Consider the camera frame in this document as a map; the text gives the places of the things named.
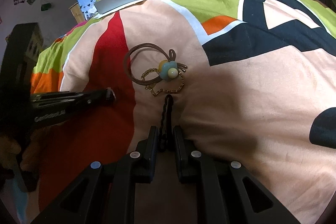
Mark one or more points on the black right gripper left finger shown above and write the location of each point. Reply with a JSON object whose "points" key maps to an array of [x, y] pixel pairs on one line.
{"points": [[105, 193]]}

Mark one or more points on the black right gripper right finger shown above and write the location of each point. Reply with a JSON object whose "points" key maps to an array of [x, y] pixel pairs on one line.
{"points": [[225, 191]]}

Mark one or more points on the left hand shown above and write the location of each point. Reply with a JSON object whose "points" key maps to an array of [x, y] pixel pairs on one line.
{"points": [[21, 162]]}

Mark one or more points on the colourful patterned bedspread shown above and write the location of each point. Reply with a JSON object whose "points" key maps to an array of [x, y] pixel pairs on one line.
{"points": [[259, 88]]}

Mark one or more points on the green wall hook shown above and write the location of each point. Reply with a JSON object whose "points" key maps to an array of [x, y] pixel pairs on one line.
{"points": [[45, 6]]}

